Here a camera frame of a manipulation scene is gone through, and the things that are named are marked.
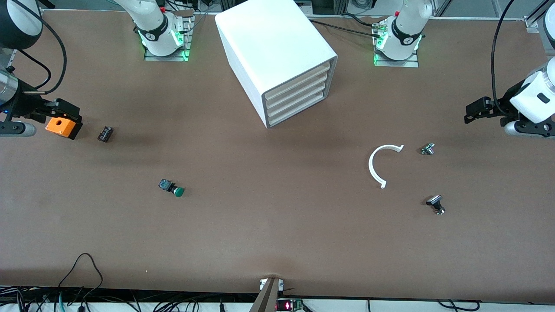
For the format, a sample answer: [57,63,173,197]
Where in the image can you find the green push button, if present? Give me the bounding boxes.
[158,179,185,198]

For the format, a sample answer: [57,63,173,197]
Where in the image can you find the white plastic drawer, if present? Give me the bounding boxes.
[264,62,333,103]
[265,81,331,118]
[265,72,332,111]
[266,90,331,127]

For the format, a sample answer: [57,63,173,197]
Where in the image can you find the white drawer cabinet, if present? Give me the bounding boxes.
[215,0,338,129]

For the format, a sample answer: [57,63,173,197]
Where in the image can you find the orange box black base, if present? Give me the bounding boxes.
[45,116,83,140]

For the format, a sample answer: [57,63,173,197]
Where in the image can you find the white curved plastic arc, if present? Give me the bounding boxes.
[369,144,405,189]

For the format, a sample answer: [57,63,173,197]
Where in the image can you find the small red display device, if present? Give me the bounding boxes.
[277,299,304,312]

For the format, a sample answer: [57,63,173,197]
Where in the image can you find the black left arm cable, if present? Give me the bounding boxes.
[490,0,519,117]

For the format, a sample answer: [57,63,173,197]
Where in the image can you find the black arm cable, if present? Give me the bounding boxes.
[490,0,519,117]
[17,13,68,94]

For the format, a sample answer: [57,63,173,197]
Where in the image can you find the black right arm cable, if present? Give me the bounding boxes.
[17,13,68,94]

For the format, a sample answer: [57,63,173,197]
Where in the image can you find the aluminium frame profile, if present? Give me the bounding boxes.
[524,0,555,33]

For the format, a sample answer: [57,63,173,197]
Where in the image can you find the black headed silver switch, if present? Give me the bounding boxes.
[426,195,446,215]

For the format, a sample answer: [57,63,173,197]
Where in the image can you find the thin black cable loop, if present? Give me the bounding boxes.
[59,253,104,299]

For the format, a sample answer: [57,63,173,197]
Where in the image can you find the black table cable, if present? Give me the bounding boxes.
[309,18,389,38]

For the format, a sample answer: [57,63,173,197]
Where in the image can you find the black cable tangle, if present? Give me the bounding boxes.
[0,286,261,312]

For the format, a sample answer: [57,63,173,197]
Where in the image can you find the brown camera mount post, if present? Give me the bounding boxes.
[249,277,284,312]

